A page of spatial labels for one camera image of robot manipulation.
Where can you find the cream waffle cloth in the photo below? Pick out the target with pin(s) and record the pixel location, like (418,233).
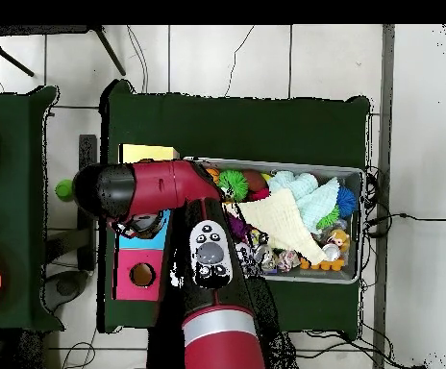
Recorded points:
(280,219)

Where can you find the mint green waffle cloth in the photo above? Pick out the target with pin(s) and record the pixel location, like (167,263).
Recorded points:
(315,196)

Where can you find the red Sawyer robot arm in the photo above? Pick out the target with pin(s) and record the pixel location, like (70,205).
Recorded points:
(161,188)

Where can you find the wooden box with three holes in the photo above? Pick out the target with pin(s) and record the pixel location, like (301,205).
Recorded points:
(146,255)

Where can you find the shallow mesh bin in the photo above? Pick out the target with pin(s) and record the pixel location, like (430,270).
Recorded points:
(323,276)

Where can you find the green spiky ball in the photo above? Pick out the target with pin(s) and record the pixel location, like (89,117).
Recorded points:
(232,184)
(327,219)

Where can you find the brown toy football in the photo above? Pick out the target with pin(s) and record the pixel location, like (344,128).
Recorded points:
(253,178)

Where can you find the dark green table cloth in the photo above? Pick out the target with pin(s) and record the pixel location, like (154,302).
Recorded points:
(238,127)

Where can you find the orange building brick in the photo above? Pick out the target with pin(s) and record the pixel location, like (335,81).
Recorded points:
(323,264)

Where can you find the brown teddy bear toy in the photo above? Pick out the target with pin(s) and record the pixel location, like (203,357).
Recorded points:
(340,238)

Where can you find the blue spiky ball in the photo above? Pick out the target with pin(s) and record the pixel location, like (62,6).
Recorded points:
(346,201)

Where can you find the black upright panel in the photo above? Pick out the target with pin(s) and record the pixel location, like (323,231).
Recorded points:
(87,150)

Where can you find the grey stand base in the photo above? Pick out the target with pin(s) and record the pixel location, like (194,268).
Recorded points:
(65,288)

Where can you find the green cloth side table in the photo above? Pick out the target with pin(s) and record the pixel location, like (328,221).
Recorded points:
(15,192)

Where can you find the black metal frame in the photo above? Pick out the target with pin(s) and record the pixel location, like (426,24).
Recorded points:
(109,50)

